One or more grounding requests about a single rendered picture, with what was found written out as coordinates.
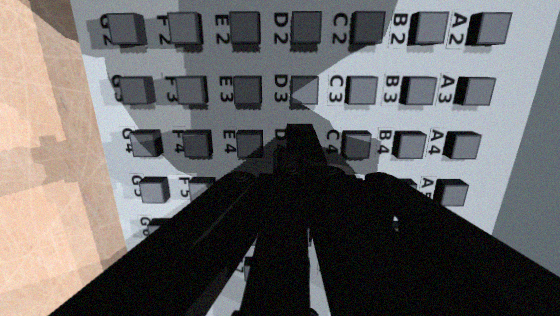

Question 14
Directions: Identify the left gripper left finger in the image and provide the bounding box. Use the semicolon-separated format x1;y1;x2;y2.
48;124;312;316

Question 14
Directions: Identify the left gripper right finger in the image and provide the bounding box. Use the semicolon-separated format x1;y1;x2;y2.
300;124;560;316

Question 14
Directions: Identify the grey box-shaped cabinet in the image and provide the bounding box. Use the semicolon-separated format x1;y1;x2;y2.
70;0;560;277

